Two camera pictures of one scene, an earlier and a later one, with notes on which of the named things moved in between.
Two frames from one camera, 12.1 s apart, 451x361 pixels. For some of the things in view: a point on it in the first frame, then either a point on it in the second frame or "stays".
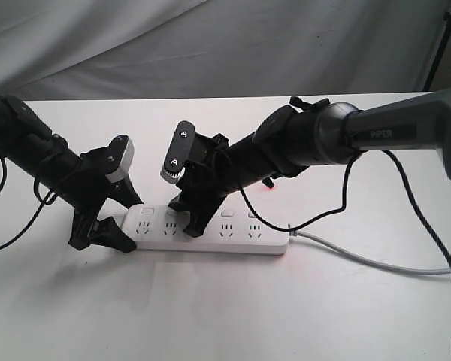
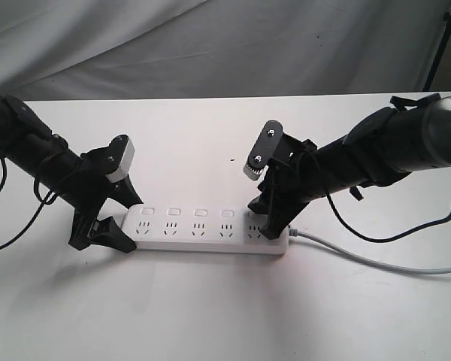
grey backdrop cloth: [64, 50] stays
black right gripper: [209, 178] to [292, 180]
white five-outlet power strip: [227, 229] stays
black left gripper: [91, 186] stays
